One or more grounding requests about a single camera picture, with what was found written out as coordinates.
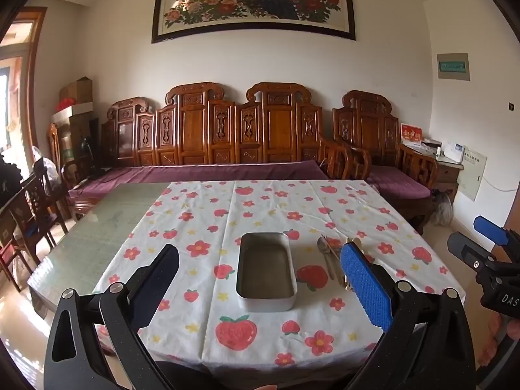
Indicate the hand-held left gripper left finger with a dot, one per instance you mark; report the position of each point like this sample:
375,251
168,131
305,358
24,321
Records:
162,278

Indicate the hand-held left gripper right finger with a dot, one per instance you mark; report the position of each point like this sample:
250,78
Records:
365,286

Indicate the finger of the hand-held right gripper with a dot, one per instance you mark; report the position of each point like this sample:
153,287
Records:
491,229
467,248

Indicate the metal spoon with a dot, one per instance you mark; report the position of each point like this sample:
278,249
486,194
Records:
322,244

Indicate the rectangular metal tray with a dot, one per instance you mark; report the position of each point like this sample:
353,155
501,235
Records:
266,270

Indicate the person's right forearm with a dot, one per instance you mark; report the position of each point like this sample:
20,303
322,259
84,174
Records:
499,341

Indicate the pale bamboo chopstick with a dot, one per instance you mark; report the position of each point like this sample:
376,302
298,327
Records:
347,280

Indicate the fluffy grey dog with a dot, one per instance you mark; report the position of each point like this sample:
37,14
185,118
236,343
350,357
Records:
442,209

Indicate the metal fork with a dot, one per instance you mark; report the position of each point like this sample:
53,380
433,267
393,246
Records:
332,254

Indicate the white electrical box cover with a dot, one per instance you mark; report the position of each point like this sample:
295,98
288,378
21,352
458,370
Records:
472,172

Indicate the strawberry flower print tablecloth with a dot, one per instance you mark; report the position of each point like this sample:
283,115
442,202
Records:
203,219

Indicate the wooden side table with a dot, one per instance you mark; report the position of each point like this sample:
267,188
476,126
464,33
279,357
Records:
447,170

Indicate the white box on side table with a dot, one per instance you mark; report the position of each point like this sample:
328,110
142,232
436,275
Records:
455,152

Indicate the white tissue box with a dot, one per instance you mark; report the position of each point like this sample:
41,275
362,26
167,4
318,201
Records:
430,144

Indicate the wooden dining chair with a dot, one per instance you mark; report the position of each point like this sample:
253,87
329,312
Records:
34,211
55,146

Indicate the carved wooden long sofa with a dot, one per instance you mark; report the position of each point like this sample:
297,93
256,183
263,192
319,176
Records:
193,130

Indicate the carved wooden armchair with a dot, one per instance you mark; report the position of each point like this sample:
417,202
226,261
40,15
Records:
367,130

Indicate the white flat box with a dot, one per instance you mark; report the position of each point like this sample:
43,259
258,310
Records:
73,113

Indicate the brown cardboard box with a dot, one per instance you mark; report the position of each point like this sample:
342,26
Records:
77,89

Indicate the framed peacock flower painting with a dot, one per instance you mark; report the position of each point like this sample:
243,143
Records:
252,4

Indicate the green wall panel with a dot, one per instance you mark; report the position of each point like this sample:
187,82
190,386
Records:
453,66

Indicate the wooden door frame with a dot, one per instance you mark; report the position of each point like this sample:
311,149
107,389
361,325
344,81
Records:
34,69

